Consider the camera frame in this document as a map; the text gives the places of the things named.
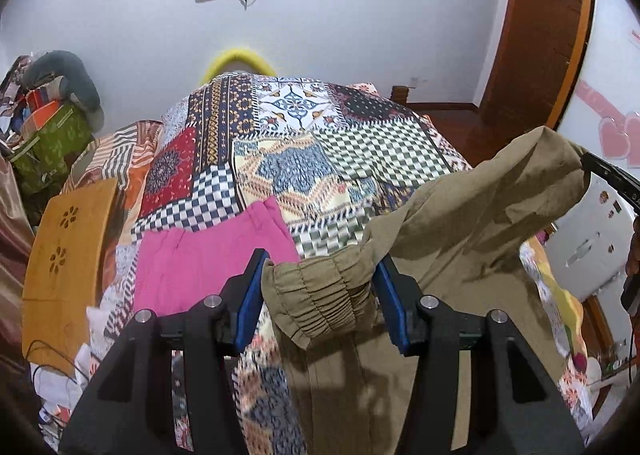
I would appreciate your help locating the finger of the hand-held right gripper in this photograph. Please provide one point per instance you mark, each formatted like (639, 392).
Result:
(612, 175)

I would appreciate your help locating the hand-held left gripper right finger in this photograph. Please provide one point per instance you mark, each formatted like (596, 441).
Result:
(390, 305)

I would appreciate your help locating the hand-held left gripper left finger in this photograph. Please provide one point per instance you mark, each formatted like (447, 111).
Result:
(248, 307)

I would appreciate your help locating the khaki pants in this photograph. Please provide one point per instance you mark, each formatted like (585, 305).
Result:
(450, 235)

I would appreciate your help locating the person's right hand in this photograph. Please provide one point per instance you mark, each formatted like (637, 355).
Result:
(635, 245)

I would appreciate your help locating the pink folded cloth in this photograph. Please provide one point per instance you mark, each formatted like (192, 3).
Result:
(200, 260)

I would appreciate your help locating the white plastic appliance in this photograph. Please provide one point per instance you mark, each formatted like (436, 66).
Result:
(585, 245)

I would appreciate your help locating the patchwork printed blanket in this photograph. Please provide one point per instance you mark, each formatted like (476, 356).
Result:
(300, 160)

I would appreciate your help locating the brown wooden door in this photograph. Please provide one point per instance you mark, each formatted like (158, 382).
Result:
(540, 35)

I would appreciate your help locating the wooden board with flower cutouts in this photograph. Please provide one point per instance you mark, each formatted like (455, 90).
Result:
(65, 260)

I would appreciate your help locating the orange striped bedsheet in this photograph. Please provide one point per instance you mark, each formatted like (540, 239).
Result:
(115, 155)

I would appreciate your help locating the brown curtain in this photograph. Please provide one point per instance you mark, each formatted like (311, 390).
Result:
(12, 245)

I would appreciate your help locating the yellow cushion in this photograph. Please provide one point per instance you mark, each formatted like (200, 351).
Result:
(237, 60)

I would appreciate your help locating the green patterned bag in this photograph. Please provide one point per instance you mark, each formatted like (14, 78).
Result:
(50, 150)

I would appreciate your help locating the orange striped cloth bundle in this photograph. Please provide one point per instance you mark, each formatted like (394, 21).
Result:
(45, 110)

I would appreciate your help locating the wooden bed post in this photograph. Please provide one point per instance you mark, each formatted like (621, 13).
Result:
(400, 95)

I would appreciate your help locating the white wall socket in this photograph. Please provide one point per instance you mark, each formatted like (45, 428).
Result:
(417, 82)

